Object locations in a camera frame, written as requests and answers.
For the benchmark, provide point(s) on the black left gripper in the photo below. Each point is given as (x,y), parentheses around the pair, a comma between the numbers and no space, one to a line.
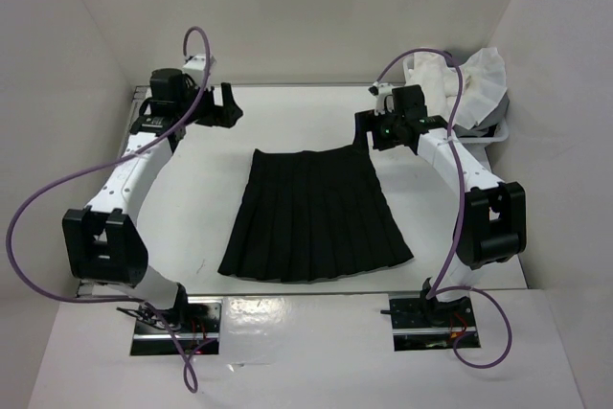
(224,116)

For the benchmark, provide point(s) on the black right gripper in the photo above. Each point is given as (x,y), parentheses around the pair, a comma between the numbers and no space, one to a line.
(367,121)

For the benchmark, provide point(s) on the black pleated skirt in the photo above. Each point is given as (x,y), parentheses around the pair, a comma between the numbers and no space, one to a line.
(312,215)

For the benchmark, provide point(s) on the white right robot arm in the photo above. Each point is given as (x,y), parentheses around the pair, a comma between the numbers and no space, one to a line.
(491,226)

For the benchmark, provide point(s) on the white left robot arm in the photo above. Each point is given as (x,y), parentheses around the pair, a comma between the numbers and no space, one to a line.
(174,96)

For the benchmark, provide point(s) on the white plastic laundry basket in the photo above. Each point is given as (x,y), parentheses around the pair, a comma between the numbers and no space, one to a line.
(479,133)

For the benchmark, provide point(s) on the white crumpled cloth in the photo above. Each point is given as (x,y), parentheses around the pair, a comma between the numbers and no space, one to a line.
(469,88)

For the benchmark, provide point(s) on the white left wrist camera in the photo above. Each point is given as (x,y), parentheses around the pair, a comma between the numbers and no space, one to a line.
(199,68)

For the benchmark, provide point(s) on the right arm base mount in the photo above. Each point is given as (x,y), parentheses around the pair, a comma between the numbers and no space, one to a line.
(418,327)

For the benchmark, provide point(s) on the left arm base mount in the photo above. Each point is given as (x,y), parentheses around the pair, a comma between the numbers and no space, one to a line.
(197,334)

